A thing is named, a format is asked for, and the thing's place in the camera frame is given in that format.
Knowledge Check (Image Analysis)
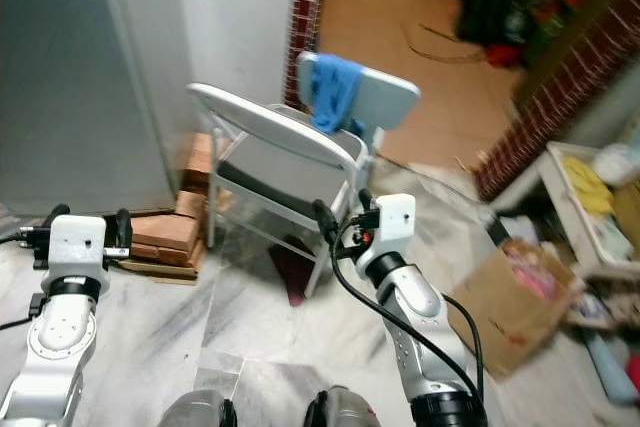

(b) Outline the grey fridge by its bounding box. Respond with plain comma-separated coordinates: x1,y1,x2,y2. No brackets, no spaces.
0,0,178,218

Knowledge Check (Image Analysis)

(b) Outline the stack of red bricks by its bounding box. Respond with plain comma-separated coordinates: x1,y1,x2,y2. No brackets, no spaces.
128,134,212,285

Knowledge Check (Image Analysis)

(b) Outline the white folding chair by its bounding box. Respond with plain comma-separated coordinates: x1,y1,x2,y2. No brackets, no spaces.
187,82,367,300

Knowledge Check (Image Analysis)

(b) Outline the pale blue chair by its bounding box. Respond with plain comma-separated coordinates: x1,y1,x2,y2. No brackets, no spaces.
296,50,422,155

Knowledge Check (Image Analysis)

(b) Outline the blue cloth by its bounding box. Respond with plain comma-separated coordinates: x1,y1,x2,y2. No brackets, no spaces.
309,53,367,136

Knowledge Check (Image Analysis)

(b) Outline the brown cardboard box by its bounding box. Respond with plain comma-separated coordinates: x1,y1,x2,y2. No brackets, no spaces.
447,236,587,381

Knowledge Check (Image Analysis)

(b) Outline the grey robot right leg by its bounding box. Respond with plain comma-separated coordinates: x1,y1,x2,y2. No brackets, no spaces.
304,385,397,427

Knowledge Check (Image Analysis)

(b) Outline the grey robot leg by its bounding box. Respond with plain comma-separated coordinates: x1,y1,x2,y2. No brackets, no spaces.
304,385,397,427
156,390,240,427

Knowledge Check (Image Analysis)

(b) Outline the grey robot left leg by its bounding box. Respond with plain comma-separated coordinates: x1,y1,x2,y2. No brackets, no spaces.
156,390,240,427

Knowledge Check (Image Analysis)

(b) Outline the white low shelf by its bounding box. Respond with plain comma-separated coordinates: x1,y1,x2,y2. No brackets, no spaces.
539,141,640,280

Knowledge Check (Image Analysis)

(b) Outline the yellow cloth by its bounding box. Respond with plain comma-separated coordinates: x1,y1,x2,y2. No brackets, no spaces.
559,154,612,217

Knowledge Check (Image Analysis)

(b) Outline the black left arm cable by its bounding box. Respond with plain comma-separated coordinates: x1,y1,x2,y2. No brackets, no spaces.
0,229,51,333

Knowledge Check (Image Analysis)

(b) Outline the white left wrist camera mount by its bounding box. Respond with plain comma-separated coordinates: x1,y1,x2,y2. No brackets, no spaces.
49,215,110,284

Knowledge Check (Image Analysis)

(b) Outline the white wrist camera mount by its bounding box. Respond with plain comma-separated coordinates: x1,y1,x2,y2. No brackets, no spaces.
49,215,110,284
374,194,418,246

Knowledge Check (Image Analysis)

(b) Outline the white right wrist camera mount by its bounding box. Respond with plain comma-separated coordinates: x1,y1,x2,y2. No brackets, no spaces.
374,194,418,246

